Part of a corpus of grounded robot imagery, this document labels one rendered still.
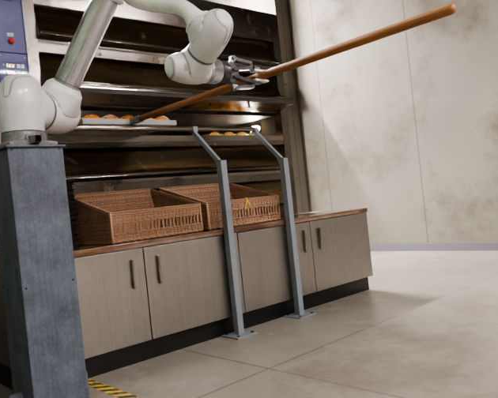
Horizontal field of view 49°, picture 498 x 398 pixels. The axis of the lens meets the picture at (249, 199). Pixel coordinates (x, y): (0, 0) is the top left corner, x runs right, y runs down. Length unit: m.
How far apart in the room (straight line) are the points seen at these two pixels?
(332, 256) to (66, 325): 1.99
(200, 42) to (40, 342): 1.17
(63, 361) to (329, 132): 4.98
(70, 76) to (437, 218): 4.35
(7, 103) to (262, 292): 1.75
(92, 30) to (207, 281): 1.39
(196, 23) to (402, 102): 4.39
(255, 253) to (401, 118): 3.29
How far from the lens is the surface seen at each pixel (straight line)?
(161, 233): 2.82
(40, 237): 2.08
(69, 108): 2.30
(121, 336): 2.67
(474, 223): 5.71
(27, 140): 2.11
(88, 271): 2.57
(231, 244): 2.94
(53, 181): 2.11
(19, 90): 2.15
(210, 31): 1.80
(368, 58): 6.32
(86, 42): 2.30
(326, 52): 1.91
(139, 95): 3.26
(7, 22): 3.18
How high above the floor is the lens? 0.73
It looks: level
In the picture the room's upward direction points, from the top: 6 degrees counter-clockwise
